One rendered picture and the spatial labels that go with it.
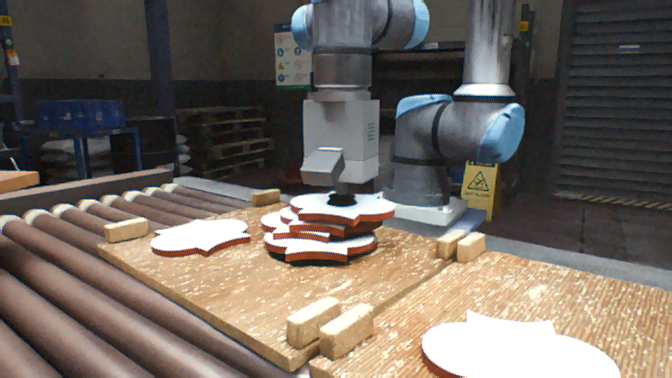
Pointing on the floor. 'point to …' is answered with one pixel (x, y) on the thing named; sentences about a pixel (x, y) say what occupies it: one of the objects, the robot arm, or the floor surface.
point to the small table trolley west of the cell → (74, 143)
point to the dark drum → (150, 137)
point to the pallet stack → (208, 142)
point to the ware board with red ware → (292, 177)
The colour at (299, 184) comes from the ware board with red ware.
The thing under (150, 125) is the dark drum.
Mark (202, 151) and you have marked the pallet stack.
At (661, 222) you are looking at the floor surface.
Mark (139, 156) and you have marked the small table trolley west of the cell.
